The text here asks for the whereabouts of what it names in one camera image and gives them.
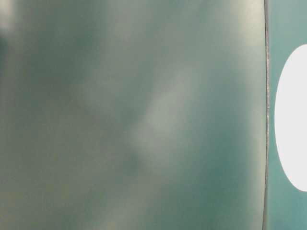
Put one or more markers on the white round bowl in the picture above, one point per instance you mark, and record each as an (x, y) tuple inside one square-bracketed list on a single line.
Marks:
[(290, 118)]

